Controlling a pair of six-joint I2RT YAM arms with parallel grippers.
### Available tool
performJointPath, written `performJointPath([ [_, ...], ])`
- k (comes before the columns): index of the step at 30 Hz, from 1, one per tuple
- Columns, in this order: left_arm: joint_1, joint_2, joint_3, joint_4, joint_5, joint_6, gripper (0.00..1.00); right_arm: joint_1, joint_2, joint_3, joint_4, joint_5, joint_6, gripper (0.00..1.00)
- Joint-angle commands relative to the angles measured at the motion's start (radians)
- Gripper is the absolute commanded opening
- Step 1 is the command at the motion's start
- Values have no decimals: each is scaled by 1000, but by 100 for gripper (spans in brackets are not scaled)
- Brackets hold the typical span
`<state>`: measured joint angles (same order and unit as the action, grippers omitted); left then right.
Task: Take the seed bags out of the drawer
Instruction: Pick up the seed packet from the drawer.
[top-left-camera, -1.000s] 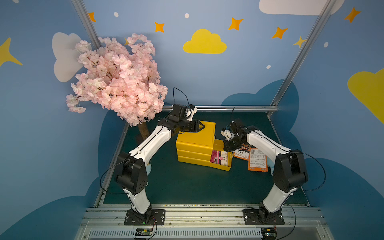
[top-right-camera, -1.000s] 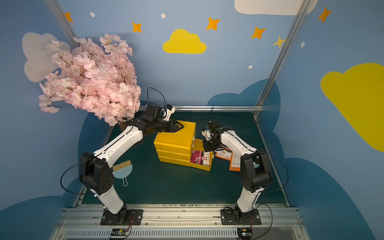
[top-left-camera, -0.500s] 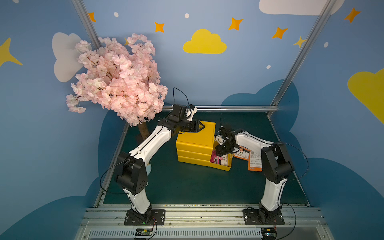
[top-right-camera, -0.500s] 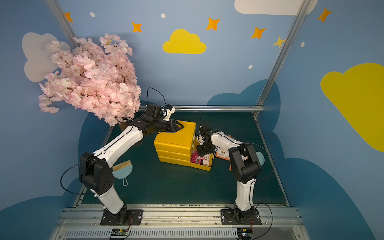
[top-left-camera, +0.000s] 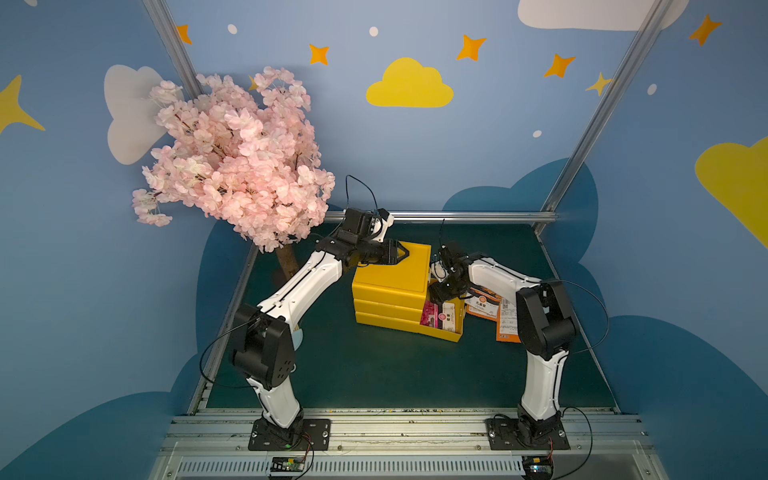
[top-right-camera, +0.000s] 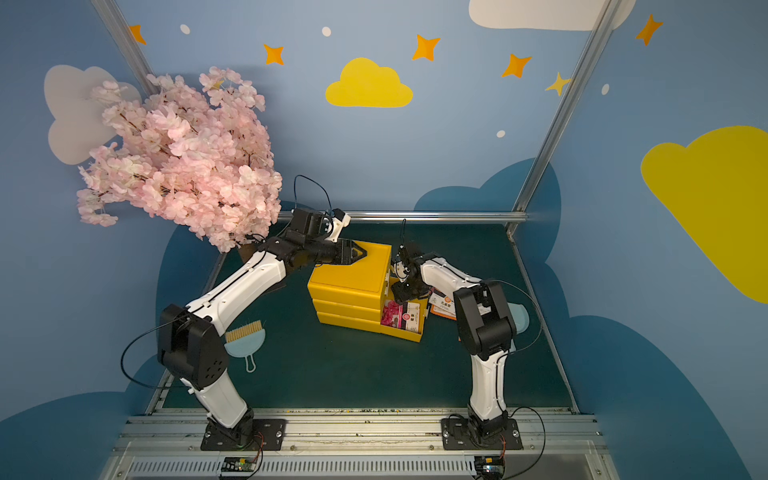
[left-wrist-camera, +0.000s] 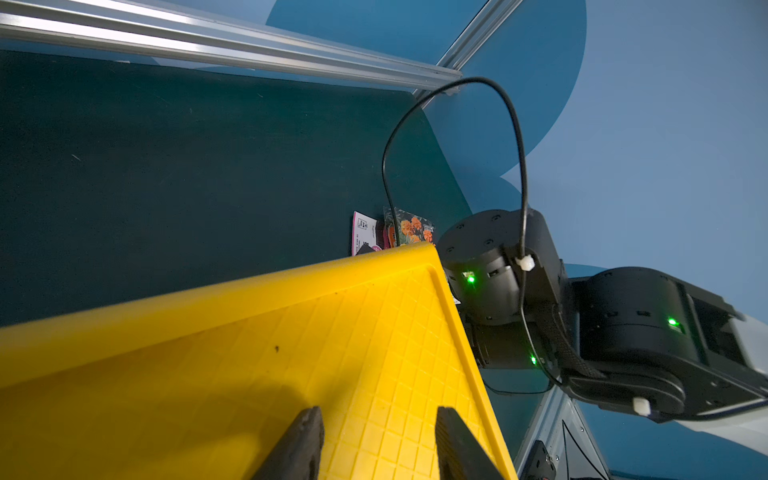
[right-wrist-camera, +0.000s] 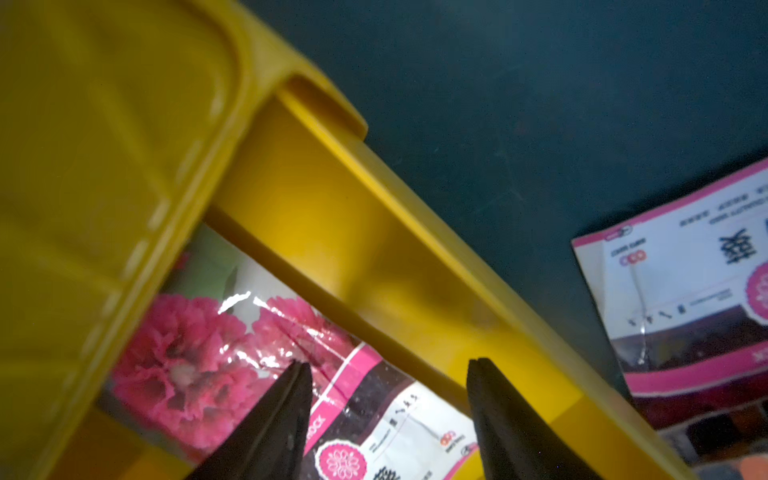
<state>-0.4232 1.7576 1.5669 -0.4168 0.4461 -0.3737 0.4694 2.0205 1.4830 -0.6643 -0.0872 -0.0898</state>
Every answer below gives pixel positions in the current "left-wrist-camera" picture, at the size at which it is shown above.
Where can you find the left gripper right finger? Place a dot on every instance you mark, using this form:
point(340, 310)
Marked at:
point(460, 456)

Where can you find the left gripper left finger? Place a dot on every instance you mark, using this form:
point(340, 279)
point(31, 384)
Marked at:
point(297, 454)

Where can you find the yellow drawer cabinet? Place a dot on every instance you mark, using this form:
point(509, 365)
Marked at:
point(201, 384)

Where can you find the orange seed bag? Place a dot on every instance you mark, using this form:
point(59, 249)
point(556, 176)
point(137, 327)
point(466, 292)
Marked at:
point(406, 228)

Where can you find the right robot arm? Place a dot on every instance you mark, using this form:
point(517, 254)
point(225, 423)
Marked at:
point(630, 340)

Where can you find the back horizontal aluminium profile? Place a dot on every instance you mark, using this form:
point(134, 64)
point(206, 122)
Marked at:
point(160, 30)

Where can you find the aluminium mounting rail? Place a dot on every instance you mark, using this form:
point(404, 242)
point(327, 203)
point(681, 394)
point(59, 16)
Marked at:
point(558, 443)

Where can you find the right corner aluminium post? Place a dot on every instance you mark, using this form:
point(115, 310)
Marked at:
point(477, 32)

